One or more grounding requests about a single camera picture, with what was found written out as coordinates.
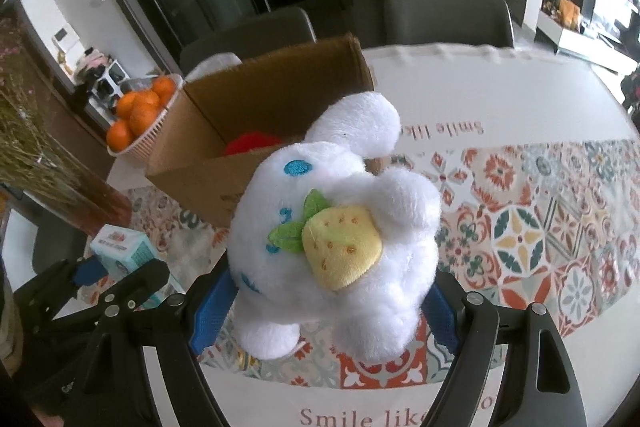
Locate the small teal box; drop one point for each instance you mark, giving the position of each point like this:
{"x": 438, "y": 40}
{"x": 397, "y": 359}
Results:
{"x": 125, "y": 247}

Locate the orange bag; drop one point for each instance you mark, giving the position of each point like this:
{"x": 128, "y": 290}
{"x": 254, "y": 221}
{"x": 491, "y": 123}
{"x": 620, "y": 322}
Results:
{"x": 569, "y": 13}

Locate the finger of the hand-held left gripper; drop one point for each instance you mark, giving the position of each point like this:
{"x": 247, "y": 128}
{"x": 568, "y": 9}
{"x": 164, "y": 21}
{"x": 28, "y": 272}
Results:
{"x": 145, "y": 287}
{"x": 90, "y": 271}

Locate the glass vase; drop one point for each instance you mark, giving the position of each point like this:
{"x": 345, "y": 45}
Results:
{"x": 100, "y": 202}

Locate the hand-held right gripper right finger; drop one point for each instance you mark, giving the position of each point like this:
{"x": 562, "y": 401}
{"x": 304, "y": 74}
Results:
{"x": 440, "y": 312}

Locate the white low cabinet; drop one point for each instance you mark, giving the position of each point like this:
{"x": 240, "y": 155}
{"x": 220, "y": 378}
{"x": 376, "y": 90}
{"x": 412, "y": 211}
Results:
{"x": 590, "y": 47}

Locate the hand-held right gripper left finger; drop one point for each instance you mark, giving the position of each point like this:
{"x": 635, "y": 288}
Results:
{"x": 210, "y": 317}

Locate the white plush toy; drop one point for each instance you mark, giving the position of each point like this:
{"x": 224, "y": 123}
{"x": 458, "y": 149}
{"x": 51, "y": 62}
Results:
{"x": 320, "y": 187}

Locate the tile patterned white tablecloth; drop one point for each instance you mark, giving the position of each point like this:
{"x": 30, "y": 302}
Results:
{"x": 525, "y": 132}

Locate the white fruit basket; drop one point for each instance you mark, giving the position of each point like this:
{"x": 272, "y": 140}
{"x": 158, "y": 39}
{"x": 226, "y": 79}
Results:
{"x": 150, "y": 137}

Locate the orange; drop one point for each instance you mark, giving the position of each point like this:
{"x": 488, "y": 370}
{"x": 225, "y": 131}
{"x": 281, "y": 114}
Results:
{"x": 162, "y": 87}
{"x": 125, "y": 103}
{"x": 146, "y": 107}
{"x": 119, "y": 136}

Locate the shoe rack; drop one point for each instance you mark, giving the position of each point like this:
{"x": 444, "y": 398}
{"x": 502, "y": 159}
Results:
{"x": 107, "y": 82}

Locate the red plush toy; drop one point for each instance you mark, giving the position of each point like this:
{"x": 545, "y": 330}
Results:
{"x": 250, "y": 144}

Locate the cardboard box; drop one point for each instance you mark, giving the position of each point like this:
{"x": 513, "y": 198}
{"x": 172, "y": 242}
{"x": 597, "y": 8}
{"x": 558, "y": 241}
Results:
{"x": 190, "y": 167}

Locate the dried flower bouquet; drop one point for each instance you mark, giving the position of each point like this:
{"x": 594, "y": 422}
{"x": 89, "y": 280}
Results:
{"x": 30, "y": 132}

